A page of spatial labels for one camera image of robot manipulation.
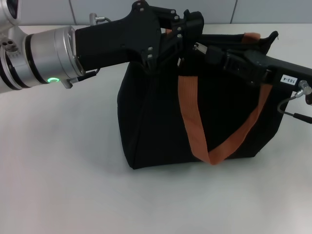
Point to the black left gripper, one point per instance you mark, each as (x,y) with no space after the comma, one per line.
(114,41)

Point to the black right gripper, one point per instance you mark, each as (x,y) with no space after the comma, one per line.
(280,68)

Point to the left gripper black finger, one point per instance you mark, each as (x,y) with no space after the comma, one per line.
(193,22)

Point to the silver metal zipper pull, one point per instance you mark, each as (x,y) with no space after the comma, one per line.
(180,62)
(200,47)

